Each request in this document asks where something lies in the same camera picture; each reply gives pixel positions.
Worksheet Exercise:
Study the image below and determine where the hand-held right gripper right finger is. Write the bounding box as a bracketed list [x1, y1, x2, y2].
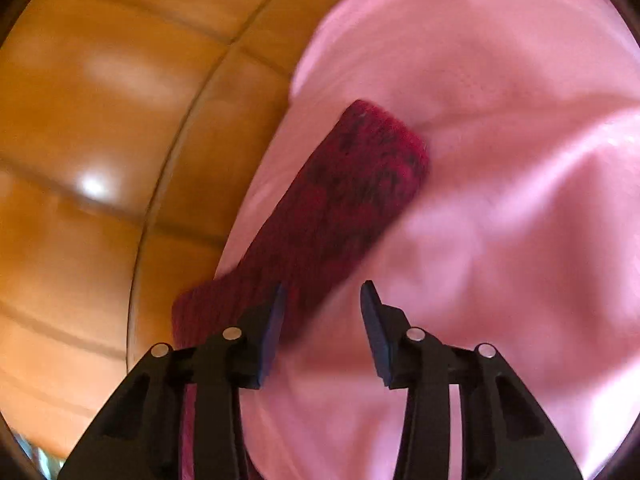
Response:
[360, 280, 584, 480]

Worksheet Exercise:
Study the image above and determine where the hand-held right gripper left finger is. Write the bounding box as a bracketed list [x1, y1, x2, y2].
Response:
[57, 283, 288, 480]

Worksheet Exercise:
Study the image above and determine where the dark red patterned knit garment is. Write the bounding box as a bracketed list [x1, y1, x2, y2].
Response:
[171, 99, 431, 480]

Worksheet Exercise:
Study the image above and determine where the pink blanket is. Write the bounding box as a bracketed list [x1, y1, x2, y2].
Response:
[215, 0, 640, 480]

